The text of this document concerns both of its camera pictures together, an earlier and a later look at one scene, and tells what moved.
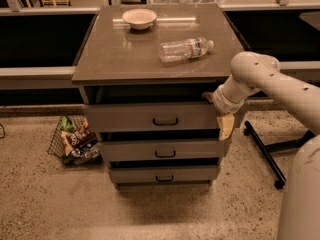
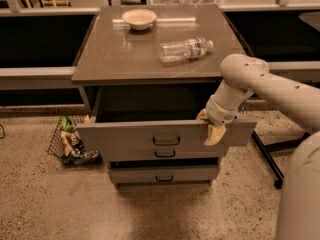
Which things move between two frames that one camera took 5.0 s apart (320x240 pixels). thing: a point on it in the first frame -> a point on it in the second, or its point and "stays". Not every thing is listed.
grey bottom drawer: [162, 174] stays
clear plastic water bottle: [184, 49] stays
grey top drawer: [166, 117] -> [123, 134]
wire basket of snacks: [75, 143] stays
